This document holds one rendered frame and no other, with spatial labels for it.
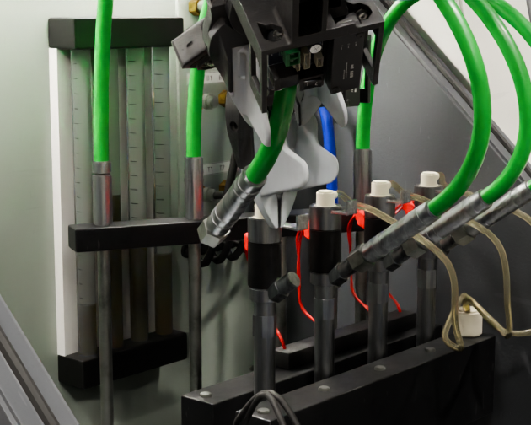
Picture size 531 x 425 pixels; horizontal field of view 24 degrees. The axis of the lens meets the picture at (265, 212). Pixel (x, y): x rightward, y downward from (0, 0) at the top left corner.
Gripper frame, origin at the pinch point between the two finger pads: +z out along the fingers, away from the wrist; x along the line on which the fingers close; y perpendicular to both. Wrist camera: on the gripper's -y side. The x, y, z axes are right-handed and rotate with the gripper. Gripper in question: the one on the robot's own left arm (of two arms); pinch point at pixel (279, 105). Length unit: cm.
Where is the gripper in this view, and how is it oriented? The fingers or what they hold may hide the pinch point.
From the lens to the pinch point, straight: 81.2
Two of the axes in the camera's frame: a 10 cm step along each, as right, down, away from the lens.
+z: 0.0, 5.8, 8.2
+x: 9.5, -2.6, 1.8
